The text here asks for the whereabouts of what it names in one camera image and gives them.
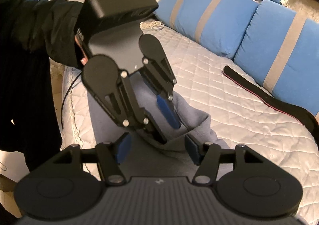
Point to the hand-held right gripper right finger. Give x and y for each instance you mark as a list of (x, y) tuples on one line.
[(192, 149)]

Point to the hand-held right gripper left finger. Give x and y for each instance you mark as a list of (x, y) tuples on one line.
[(123, 149)]

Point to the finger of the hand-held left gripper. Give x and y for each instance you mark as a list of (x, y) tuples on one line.
[(167, 112), (155, 131)]

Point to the grey-blue sweatpants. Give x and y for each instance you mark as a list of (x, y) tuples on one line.
[(154, 162)]

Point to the person's left hand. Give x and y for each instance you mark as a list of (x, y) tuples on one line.
[(81, 49)]

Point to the grey quilted bedspread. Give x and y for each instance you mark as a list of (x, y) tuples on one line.
[(224, 90)]

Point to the blue pillow with grey stripes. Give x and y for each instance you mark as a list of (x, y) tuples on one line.
[(211, 15), (274, 48)]

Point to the beige fuzzy blanket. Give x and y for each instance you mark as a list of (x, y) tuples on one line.
[(304, 13)]

